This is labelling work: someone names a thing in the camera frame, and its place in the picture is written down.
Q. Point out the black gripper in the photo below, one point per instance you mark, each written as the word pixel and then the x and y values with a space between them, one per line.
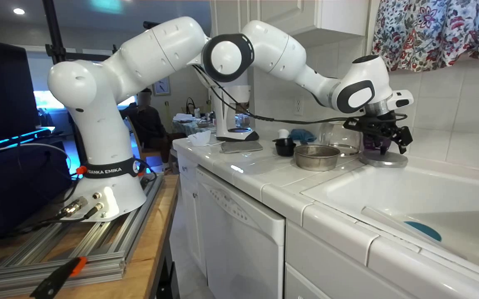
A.
pixel 381 123

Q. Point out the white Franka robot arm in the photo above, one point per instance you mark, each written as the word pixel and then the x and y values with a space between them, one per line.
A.
pixel 140 60

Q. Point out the white kitchen sink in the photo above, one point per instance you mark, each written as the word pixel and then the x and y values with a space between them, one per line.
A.
pixel 416 200

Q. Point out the purple dish soap bottle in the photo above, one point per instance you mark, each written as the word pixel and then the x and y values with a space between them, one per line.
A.
pixel 388 145

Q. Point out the blue terry towel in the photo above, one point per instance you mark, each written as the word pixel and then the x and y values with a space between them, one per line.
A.
pixel 303 135

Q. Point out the floral window curtain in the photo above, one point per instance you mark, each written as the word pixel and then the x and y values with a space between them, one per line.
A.
pixel 444 30

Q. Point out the white upper cabinet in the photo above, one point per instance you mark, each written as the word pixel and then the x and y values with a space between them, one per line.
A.
pixel 328 16

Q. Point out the white coffee maker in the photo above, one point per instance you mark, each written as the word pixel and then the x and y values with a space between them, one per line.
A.
pixel 228 119

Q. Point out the white dishwasher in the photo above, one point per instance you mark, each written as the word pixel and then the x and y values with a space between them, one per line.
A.
pixel 240 238

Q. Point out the white lower cabinets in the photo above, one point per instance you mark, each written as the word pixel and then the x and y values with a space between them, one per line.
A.
pixel 190 221

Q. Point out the seated person in dark clothes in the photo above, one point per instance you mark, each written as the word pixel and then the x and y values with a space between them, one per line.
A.
pixel 148 125

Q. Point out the black computer monitor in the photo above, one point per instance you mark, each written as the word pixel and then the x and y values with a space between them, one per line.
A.
pixel 7 138

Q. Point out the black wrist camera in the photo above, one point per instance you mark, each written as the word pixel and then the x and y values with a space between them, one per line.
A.
pixel 354 123

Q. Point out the framed wall picture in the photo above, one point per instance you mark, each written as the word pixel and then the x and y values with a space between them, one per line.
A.
pixel 161 89

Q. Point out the aluminium base frame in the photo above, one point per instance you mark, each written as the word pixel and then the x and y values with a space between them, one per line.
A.
pixel 83 250

